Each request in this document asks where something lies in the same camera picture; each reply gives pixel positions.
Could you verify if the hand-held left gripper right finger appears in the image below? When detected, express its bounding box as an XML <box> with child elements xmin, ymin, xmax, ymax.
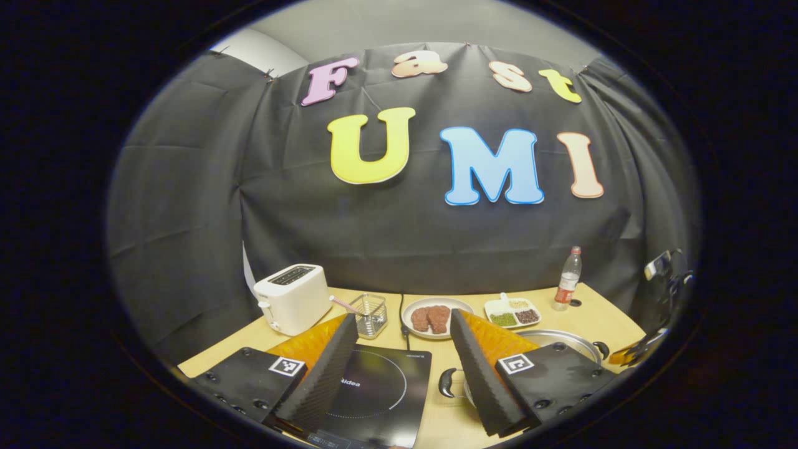
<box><xmin>449</xmin><ymin>309</ymin><xmax>618</xmax><ymax>437</ymax></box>

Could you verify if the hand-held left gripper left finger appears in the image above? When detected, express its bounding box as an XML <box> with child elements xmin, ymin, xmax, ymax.
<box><xmin>190</xmin><ymin>313</ymin><xmax>360</xmax><ymax>435</ymax></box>

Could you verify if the black induction cooktop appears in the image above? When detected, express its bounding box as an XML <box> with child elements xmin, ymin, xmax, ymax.
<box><xmin>305</xmin><ymin>346</ymin><xmax>433</xmax><ymax>448</ymax></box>

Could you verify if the stainless steel pot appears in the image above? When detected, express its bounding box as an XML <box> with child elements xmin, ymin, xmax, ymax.
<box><xmin>439</xmin><ymin>329</ymin><xmax>610</xmax><ymax>406</ymax></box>

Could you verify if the white divided bean dish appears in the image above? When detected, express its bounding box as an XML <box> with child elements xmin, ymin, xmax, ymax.
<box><xmin>484</xmin><ymin>293</ymin><xmax>542</xmax><ymax>329</ymax></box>

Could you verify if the white round plate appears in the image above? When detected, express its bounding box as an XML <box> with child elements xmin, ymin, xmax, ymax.
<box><xmin>401</xmin><ymin>297</ymin><xmax>474</xmax><ymax>340</ymax></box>

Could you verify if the white toaster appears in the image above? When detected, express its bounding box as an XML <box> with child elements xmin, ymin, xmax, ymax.
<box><xmin>253</xmin><ymin>264</ymin><xmax>334</xmax><ymax>337</ymax></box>

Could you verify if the clear plastic water bottle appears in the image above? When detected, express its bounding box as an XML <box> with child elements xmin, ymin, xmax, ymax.
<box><xmin>552</xmin><ymin>246</ymin><xmax>583</xmax><ymax>311</ymax></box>

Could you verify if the black backdrop cloth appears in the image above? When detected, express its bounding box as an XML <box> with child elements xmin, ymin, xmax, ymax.
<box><xmin>106</xmin><ymin>42</ymin><xmax>702</xmax><ymax>365</ymax></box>

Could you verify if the wire mesh basket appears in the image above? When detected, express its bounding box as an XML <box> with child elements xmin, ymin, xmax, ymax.
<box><xmin>349</xmin><ymin>294</ymin><xmax>388</xmax><ymax>340</ymax></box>

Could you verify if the black power cable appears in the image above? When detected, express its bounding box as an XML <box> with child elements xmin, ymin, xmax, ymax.
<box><xmin>398</xmin><ymin>293</ymin><xmax>412</xmax><ymax>351</ymax></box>

